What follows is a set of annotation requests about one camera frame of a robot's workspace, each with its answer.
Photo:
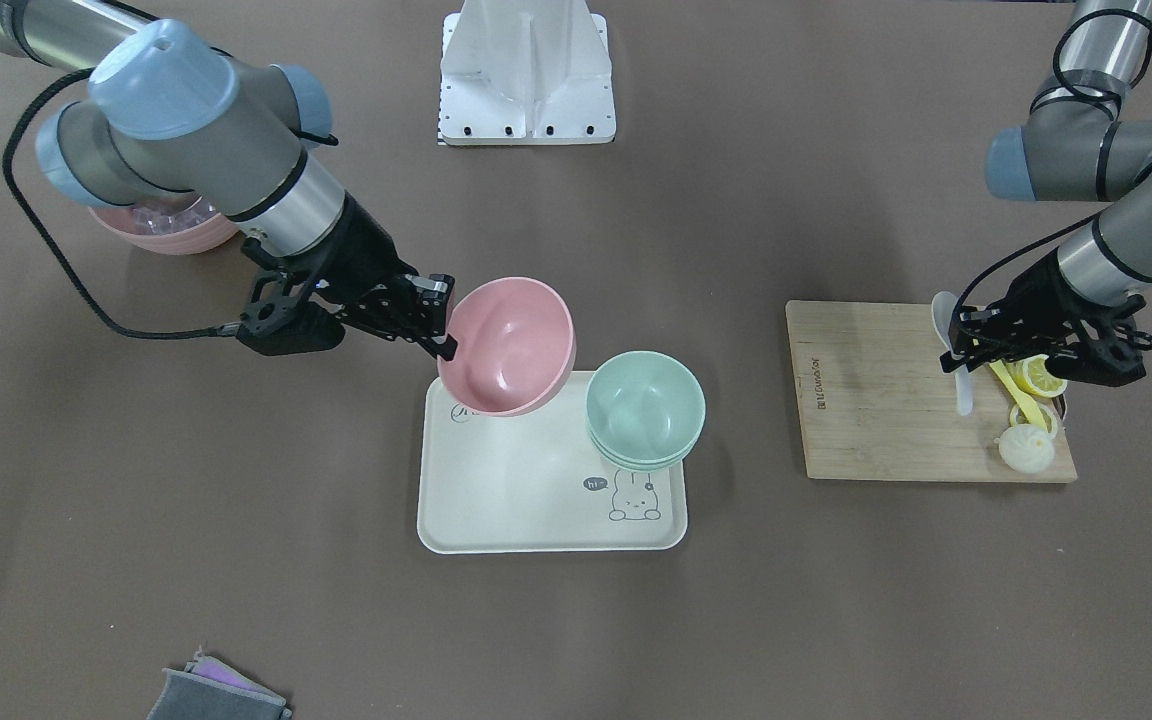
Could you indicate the wooden cutting board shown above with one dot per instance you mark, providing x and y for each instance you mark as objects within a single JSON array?
[{"x": 874, "y": 403}]

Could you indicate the lower green bowls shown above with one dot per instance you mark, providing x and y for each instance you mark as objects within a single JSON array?
[{"x": 646, "y": 445}]

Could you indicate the top green bowl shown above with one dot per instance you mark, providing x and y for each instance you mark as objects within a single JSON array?
[{"x": 643, "y": 384}]

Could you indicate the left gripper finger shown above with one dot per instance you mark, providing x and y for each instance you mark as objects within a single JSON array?
[
  {"x": 967, "y": 359},
  {"x": 969, "y": 325}
]

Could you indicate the white steamed bun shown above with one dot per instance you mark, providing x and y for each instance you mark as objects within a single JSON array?
[{"x": 1026, "y": 448}]

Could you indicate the grey folded cloth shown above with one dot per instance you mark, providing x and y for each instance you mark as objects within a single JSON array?
[{"x": 209, "y": 688}]

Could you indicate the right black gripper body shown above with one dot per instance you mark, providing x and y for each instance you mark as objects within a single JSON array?
[{"x": 368, "y": 255}]

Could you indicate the cream rabbit tray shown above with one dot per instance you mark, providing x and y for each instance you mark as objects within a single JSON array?
[{"x": 535, "y": 483}]

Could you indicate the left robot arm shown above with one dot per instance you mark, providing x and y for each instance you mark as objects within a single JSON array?
[{"x": 1076, "y": 147}]

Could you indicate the large pink ice bowl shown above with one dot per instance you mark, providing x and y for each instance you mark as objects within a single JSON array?
[{"x": 181, "y": 225}]

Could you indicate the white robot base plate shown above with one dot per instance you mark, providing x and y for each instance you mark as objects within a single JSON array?
[{"x": 525, "y": 73}]

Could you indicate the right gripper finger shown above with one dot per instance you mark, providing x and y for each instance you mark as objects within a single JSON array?
[
  {"x": 434, "y": 298},
  {"x": 442, "y": 347}
]

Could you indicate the yellow plastic knife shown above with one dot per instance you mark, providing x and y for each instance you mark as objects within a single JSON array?
[{"x": 1018, "y": 397}]

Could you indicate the white ceramic spoon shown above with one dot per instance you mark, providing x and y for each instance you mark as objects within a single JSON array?
[{"x": 942, "y": 310}]

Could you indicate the small pink bowl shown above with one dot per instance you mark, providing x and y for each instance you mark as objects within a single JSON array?
[{"x": 516, "y": 347}]

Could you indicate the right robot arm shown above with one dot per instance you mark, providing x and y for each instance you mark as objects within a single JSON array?
[{"x": 169, "y": 115}]

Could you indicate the lemon half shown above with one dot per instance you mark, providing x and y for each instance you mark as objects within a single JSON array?
[{"x": 1031, "y": 375}]

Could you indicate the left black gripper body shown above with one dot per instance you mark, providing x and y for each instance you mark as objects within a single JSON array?
[{"x": 1044, "y": 288}]

